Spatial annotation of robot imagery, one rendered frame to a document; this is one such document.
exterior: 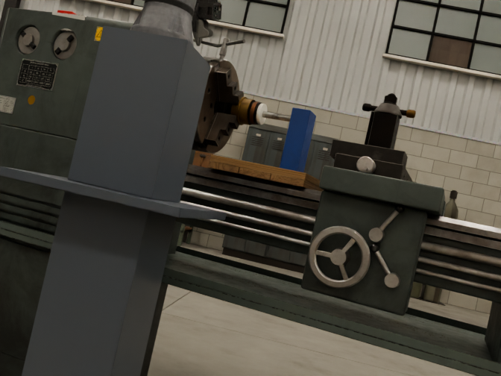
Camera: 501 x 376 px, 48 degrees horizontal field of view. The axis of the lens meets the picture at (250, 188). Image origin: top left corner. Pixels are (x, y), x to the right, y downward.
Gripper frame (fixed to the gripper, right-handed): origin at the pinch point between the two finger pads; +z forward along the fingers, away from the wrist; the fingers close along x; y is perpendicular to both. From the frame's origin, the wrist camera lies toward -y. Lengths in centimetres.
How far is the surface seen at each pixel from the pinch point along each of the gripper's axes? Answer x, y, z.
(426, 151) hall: 661, 40, 141
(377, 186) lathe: -49, 79, 27
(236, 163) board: -38, 36, 31
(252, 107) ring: -17.6, 31.1, 17.5
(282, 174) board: -38, 50, 32
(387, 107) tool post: -23, 74, 10
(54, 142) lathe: -47, -23, 34
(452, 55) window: 711, 46, 4
